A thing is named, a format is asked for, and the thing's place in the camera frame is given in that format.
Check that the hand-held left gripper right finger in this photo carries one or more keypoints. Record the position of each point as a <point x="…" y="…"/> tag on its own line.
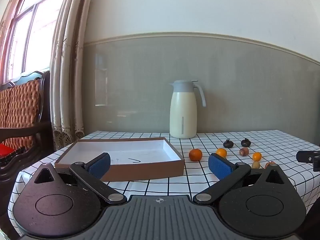
<point x="218" y="166"/>

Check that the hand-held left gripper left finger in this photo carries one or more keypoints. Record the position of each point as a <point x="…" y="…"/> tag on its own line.
<point x="101" y="164"/>

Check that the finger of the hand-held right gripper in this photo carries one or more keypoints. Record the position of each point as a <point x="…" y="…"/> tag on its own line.
<point x="306" y="156"/>

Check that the orange kumquat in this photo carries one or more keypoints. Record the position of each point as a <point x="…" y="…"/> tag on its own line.
<point x="256" y="156"/>
<point x="221" y="152"/>

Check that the dark water chestnut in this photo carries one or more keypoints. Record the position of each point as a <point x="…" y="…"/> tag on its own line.
<point x="228" y="144"/>
<point x="245" y="142"/>

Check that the mandarin orange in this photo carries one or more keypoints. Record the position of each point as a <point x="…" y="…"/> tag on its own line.
<point x="195" y="154"/>

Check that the brown cardboard box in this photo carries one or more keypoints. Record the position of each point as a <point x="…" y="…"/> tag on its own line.
<point x="125" y="152"/>

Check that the brown striped fruit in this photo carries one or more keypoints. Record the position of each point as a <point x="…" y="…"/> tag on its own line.
<point x="244" y="151"/>

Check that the tan longan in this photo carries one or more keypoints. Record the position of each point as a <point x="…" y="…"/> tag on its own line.
<point x="255" y="165"/>

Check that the orange brown fruit piece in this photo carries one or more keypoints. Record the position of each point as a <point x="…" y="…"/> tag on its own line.
<point x="268" y="164"/>

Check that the checked tablecloth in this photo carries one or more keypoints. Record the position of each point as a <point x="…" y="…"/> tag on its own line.
<point x="162" y="185"/>

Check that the cream thermos jug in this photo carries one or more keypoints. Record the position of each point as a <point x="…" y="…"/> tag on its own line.
<point x="182" y="115"/>

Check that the beige embroidered curtain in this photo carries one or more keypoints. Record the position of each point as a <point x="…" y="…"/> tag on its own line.
<point x="67" y="80"/>

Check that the red plastic bag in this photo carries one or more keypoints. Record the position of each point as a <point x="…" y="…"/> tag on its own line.
<point x="5" y="149"/>

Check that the wooden sofa with orange cushion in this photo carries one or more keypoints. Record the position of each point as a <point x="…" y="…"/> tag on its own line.
<point x="20" y="105"/>

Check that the red framed window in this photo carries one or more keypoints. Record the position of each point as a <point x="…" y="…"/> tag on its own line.
<point x="27" y="42"/>

